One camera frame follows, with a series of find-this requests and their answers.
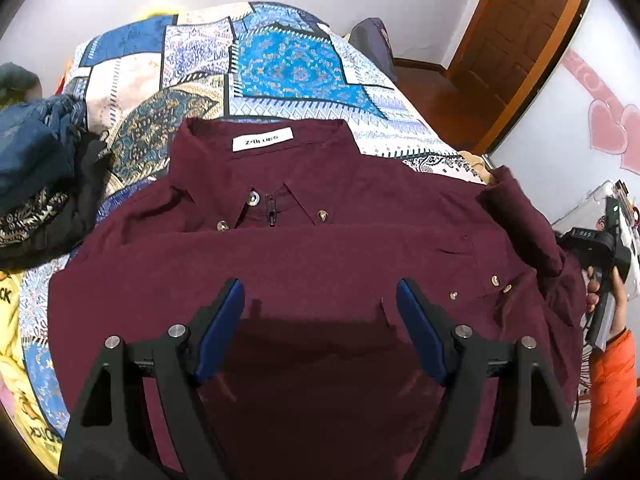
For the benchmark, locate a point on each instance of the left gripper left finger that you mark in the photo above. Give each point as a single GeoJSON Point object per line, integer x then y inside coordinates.
{"type": "Point", "coordinates": [110, 435]}

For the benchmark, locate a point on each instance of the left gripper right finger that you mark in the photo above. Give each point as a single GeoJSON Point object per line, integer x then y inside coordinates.
{"type": "Point", "coordinates": [531, 433]}

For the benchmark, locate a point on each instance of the maroon button shirt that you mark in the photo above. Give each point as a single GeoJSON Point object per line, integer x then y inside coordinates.
{"type": "Point", "coordinates": [321, 380]}

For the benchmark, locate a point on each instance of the clutter pile of clothes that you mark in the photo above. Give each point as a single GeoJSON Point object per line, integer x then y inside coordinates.
{"type": "Point", "coordinates": [18, 85]}

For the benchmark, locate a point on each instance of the person right hand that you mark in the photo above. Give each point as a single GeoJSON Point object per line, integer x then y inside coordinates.
{"type": "Point", "coordinates": [607, 306]}

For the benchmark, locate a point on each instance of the yellow duck print shirt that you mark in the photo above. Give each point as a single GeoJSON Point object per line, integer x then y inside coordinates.
{"type": "Point", "coordinates": [17, 396]}

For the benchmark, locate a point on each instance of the frosted sliding wardrobe door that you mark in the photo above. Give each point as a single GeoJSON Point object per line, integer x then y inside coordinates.
{"type": "Point", "coordinates": [582, 127]}

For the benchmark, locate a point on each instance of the orange jacket sleeve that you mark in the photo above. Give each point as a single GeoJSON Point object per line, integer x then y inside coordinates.
{"type": "Point", "coordinates": [613, 394]}

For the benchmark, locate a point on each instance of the black patterned folded garment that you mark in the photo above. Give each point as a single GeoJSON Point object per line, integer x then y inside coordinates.
{"type": "Point", "coordinates": [61, 215]}

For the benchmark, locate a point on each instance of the purple grey backpack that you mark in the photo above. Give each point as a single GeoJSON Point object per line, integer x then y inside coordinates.
{"type": "Point", "coordinates": [370, 37]}

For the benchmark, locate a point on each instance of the folded blue denim garment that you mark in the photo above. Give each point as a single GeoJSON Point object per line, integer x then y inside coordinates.
{"type": "Point", "coordinates": [38, 145]}

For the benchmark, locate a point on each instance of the blue patchwork bed quilt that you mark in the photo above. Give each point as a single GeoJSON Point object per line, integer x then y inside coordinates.
{"type": "Point", "coordinates": [253, 63]}

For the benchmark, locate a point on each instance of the wooden wardrobe frame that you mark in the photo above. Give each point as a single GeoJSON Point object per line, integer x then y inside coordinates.
{"type": "Point", "coordinates": [507, 51]}

